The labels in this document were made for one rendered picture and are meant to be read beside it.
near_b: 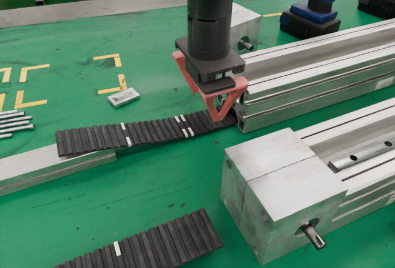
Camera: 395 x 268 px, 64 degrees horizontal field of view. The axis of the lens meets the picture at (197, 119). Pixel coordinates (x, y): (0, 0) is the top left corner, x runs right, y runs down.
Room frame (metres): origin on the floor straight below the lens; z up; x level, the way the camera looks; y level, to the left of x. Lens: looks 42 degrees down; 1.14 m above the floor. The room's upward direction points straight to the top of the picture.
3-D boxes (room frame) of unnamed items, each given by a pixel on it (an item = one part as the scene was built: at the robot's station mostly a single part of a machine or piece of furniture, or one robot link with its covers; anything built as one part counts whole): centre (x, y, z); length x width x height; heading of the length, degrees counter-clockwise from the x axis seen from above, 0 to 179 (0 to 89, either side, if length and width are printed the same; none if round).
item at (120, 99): (0.46, 0.13, 0.78); 0.05 x 0.03 x 0.01; 127
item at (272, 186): (0.21, -0.10, 0.83); 0.12 x 0.09 x 0.10; 24
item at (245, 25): (0.60, -0.07, 0.83); 0.11 x 0.10 x 0.10; 37
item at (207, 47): (0.39, -0.02, 0.94); 0.10 x 0.07 x 0.07; 24
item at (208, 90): (0.37, -0.03, 0.86); 0.07 x 0.07 x 0.09; 24
